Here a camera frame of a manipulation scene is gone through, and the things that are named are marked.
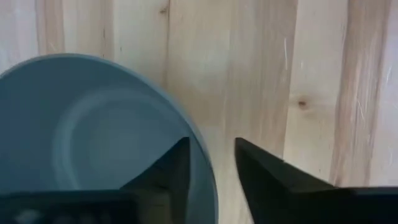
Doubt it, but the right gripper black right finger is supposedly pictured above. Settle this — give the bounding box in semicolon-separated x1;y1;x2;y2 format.
234;136;398;224

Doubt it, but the small grey bowl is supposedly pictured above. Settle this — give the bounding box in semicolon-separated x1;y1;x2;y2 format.
0;52;220;224

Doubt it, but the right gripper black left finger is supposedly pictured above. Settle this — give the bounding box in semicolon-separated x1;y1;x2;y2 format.
0;136;191;224

